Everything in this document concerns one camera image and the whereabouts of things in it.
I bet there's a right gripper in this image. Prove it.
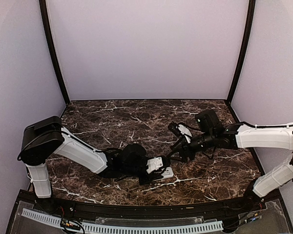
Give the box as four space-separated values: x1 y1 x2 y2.
167 130 215 162

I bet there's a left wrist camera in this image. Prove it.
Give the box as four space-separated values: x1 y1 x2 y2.
146 157 171 174

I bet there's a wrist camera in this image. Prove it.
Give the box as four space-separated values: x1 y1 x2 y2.
168 122 192 139
146 157 171 174

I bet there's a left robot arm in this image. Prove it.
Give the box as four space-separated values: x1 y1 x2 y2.
18 116 173 213

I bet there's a right black frame post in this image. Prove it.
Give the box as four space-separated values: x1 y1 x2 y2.
226 0 256 105

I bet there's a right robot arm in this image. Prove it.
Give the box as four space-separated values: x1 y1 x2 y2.
168 110 293 212

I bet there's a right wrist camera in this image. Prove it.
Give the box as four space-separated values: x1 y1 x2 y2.
168 122 192 139

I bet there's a left black frame post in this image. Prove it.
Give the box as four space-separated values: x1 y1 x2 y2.
39 0 70 105

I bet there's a black frame post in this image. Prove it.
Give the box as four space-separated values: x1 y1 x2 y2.
39 0 70 105
226 0 256 105

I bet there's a white remote control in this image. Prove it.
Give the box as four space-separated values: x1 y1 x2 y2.
154 167 174 180

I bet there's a black front rail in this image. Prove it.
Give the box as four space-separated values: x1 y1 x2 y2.
12 190 287 222

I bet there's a white slotted cable duct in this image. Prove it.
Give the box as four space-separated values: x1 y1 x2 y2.
21 209 223 234

